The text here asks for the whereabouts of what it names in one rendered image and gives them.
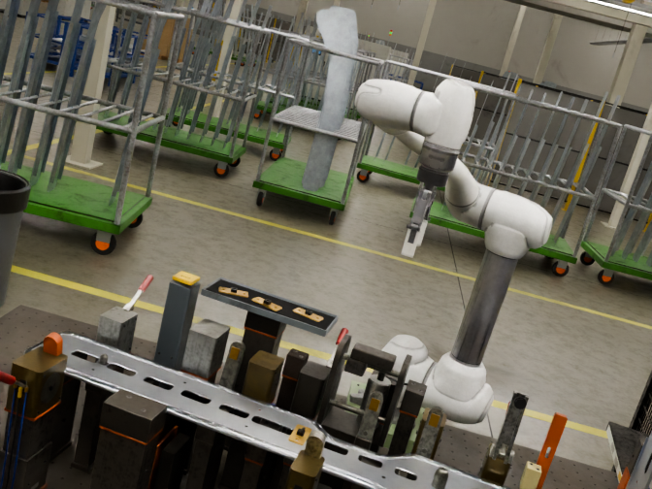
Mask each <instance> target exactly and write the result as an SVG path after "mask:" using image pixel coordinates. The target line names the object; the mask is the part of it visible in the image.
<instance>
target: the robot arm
mask: <svg viewBox="0 0 652 489"><path fill-rule="evenodd" d="M474 105H475V93H474V91H473V88H472V87H471V86H470V85H469V84H467V83H465V82H462V81H455V80H451V79H446V80H445V81H443V82H442V83H441V84H440V85H439V86H438V87H437V89H436V92H435V93H432V92H426V91H423V90H420V89H417V88H415V87H413V86H410V85H407V84H404V83H401V82H397V81H389V80H369V81H366V82H364V83H362V84H361V86H360V87H359V89H358V91H357V94H356V97H355V107H356V110H357V112H358V113H359V114H360V115H361V116H362V117H364V118H365V119H367V120H369V121H371V122H372V123H373V124H374V125H376V126H377V127H379V128H380V129H381V130H382V131H383V132H385V133H386V134H389V135H393V136H395V137H396V138H397V139H398V140H399V141H401V142H402V143H403V144H404V145H405V146H407V147H408V148H409V149H411V150H412V151H413V152H415V153H416V154H417V155H418V156H420V158H419V160H418V161H419V163H421V164H423V165H421V166H419V170H418V173H417V177H416V178H417V180H419V181H421V182H424V183H425V185H424V187H423V188H421V189H420V190H419V193H418V199H417V202H416V207H415V210H414V213H413V216H412V219H411V222H410V225H407V228H408V230H407V236H406V239H405V243H404V246H403V249H402V253H401V254H402V255H404V256H408V257H411V258H413V255H414V251H415V249H416V246H421V243H422V239H423V236H424V233H425V229H426V226H427V223H428V221H430V220H431V217H429V216H430V211H431V207H432V205H433V203H434V199H435V198H436V195H437V192H436V189H437V187H445V194H444V199H445V203H446V205H447V208H448V210H449V212H450V213H451V214H452V216H453V217H454V218H456V219H457V220H459V221H461V222H464V223H467V224H469V225H471V226H473V227H475V228H478V229H480V230H483V231H485V239H484V242H485V247H486V251H485V253H484V256H483V259H482V262H481V265H480V268H479V271H478V274H477V277H476V280H475V283H474V286H473V291H472V294H471V296H470V298H469V301H468V304H467V307H466V310H465V313H464V316H463V319H462V322H461V325H460V328H459V331H458V334H457V337H456V339H455V342H454V344H453V347H452V350H451V351H450V352H447V353H445V354H444V355H442V357H441V358H440V360H439V362H438V363H437V362H435V361H434V360H433V359H431V358H430V357H429V356H428V349H427V348H426V346H425V344H424V343H423V342H421V341H420V340H419V339H418V338H416V337H413V336H409V335H398V336H396V337H394V338H393V339H392V340H391V341H390V342H389V343H388V344H387V345H386V346H385V347H384V348H383V349H382V351H385V352H388V353H391V354H394V355H396V356H397V359H396V362H395V365H394V368H393V370H394V371H397V372H400V371H401V368H402V366H403V363H404V361H405V359H406V356H407V354H408V355H411V356H412V358H411V362H410V365H409V368H408V372H407V377H406V380H405V383H408V381H409V380H413V381H416V382H419V383H422V384H425V385H427V386H428V387H427V390H426V393H425V396H424V400H423V403H422V406H421V407H422V408H432V407H439V408H441V409H442V411H443V413H445V414H446V415H447V417H446V419H448V420H451V421H454V422H458V423H463V424H476V423H480V422H482V421H483V419H484V418H485V416H486V414H487V412H488V410H489V408H490V406H491V405H492V403H493V401H494V396H493V390H492V388H491V386H490V385H489V384H487V383H485V381H486V370H485V367H484V365H483V363H482V362H481V361H482V359H483V356H484V353H485V350H486V347H487V345H488V343H489V340H490V337H491V334H492V332H493V329H494V326H495V323H496V320H497V318H498V315H499V312H500V309H501V306H502V304H503V302H504V299H505V295H506V292H507V290H508V287H509V284H510V281H511V279H512V276H513V273H514V270H515V267H516V265H517V262H518V259H521V258H522V257H523V256H524V255H525V254H526V253H527V251H528V250H529V249H530V248H533V249H536V248H539V247H542V246H543V245H545V244H546V242H547V240H548V238H549V235H550V231H551V227H552V222H553V218H552V216H551V215H550V214H549V213H548V212H547V211H546V210H545V209H544V208H543V207H541V206H540V205H538V204H537V203H535V202H533V201H531V200H529V199H526V198H524V197H521V196H519V195H516V194H513V193H510V192H507V191H502V190H498V189H495V188H492V187H489V186H486V185H483V184H481V183H478V182H476V180H475V179H474V178H473V176H472V175H471V173H470V171H469V170H468V168H467V167H466V166H465V165H464V164H463V163H462V162H461V161H460V160H459V159H458V155H459V153H460V152H459V151H460V148H461V146H462V144H463V142H464V141H465V140H466V138H467V136H468V133H469V131H470V128H471V124H472V120H473V112H474Z"/></svg>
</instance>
